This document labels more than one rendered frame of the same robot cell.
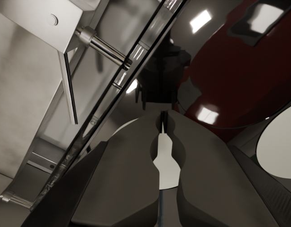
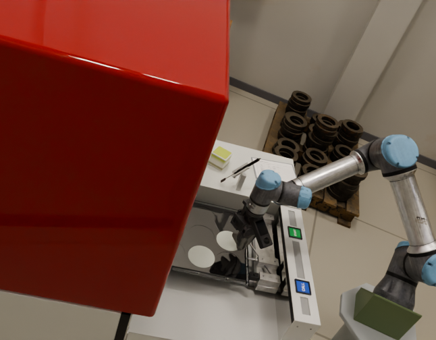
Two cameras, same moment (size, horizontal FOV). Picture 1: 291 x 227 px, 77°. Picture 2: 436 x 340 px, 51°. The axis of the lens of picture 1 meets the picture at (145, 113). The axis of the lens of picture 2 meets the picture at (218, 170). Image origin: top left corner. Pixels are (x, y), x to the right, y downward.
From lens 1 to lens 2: 1.62 m
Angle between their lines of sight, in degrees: 35
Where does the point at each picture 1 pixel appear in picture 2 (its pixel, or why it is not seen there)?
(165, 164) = (225, 239)
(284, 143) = (206, 253)
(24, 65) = (264, 252)
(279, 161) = (202, 249)
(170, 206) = (213, 227)
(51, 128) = not seen: hidden behind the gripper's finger
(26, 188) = not seen: hidden behind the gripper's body
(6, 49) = (268, 253)
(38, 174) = not seen: hidden behind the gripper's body
